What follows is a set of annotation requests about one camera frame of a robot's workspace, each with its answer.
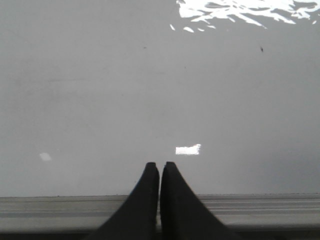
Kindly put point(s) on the white glossy whiteboard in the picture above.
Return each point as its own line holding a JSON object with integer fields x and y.
{"x": 92, "y": 90}

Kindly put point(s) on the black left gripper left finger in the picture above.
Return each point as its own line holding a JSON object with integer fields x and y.
{"x": 136, "y": 217}

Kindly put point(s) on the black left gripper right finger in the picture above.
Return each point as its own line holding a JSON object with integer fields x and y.
{"x": 183, "y": 215}

